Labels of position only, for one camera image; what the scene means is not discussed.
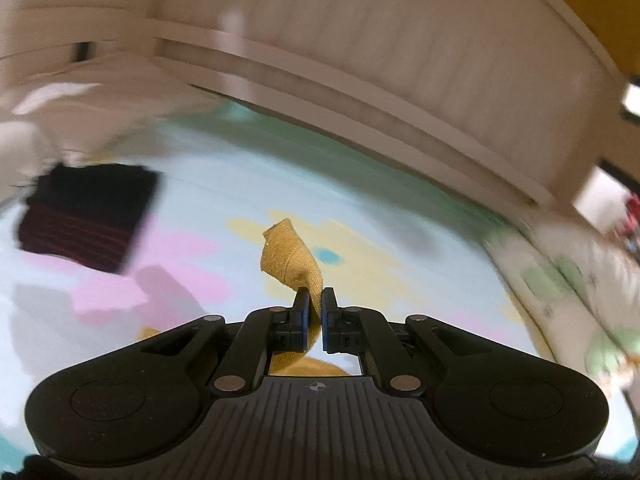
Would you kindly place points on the floral bed sheet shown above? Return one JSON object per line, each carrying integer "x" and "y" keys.
{"x": 383, "y": 239}

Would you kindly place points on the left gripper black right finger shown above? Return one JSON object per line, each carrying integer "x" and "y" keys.
{"x": 412, "y": 356}

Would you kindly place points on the floral rolled duvet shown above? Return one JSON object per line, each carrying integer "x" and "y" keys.
{"x": 582, "y": 294}

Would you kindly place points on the cream pillow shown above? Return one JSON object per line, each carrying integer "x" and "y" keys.
{"x": 75, "y": 113}

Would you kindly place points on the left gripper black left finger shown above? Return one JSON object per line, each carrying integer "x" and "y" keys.
{"x": 235, "y": 357}

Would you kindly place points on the dark folded striped garment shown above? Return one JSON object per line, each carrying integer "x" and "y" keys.
{"x": 89, "y": 215}

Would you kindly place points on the mustard yellow knit garment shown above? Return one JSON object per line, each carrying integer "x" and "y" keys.
{"x": 286, "y": 258}

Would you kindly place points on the cream wooden headboard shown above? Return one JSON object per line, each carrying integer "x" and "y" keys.
{"x": 499, "y": 100}

